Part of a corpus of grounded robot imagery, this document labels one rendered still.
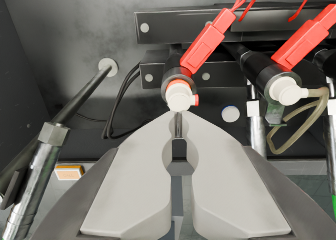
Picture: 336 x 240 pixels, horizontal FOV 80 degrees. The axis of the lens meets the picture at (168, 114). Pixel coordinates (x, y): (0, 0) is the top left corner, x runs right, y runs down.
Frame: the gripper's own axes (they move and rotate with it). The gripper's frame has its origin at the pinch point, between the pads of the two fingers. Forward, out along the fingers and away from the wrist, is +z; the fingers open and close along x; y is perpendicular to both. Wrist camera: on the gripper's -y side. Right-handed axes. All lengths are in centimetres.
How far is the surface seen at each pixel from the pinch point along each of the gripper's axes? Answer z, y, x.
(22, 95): 25.5, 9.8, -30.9
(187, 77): 3.6, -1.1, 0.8
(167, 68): 6.0, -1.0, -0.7
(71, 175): 17.3, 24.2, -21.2
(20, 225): -2.0, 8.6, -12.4
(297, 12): 12.8, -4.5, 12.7
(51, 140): 1.8, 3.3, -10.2
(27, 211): -1.4, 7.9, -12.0
